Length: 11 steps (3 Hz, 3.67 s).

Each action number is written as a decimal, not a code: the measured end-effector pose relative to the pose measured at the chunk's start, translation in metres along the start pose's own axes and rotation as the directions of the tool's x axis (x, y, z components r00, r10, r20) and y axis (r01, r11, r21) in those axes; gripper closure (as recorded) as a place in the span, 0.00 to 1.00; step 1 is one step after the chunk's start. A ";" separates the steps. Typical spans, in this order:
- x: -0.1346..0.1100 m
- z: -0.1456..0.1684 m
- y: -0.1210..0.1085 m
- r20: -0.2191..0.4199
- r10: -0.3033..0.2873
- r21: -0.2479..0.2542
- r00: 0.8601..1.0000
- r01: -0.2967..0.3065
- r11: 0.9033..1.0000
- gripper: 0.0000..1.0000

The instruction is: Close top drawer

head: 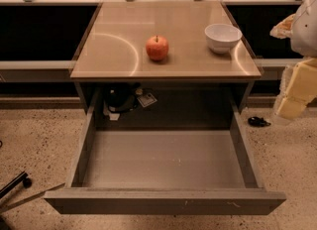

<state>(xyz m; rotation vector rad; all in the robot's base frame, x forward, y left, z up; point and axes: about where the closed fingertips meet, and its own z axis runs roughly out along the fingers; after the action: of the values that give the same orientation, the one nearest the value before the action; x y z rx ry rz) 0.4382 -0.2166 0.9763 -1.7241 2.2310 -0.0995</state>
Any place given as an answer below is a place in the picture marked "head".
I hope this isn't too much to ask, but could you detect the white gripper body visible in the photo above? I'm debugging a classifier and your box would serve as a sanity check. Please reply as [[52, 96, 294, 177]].
[[290, 0, 317, 58]]

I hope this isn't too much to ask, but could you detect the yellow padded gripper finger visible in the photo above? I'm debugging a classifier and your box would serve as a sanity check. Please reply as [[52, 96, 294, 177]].
[[273, 57, 317, 121]]

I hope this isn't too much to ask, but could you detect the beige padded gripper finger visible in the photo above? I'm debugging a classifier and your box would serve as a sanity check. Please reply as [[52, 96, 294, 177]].
[[269, 14, 295, 39]]

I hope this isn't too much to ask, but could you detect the grey top drawer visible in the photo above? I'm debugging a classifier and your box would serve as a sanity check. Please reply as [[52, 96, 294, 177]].
[[45, 88, 286, 215]]

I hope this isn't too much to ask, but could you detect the grey cabinet with steel top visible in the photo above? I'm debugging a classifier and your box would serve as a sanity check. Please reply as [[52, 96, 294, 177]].
[[70, 0, 261, 108]]

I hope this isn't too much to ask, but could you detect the black clip on floor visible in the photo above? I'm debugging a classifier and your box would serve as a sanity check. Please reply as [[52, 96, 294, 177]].
[[248, 116, 270, 127]]

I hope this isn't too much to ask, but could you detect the white ceramic bowl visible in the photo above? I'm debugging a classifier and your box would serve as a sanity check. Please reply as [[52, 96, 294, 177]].
[[205, 24, 243, 54]]

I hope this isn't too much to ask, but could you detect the red apple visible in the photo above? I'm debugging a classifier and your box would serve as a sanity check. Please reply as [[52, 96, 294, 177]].
[[146, 36, 169, 60]]

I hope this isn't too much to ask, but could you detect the white paper tag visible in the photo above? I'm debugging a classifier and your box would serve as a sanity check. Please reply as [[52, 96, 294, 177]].
[[138, 93, 157, 107]]

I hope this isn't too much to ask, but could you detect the black object in cabinet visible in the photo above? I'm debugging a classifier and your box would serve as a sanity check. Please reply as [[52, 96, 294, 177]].
[[104, 83, 139, 113]]

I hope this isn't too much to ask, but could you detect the black chair leg with caster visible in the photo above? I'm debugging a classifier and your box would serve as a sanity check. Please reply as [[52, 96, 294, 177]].
[[0, 172, 32, 199]]

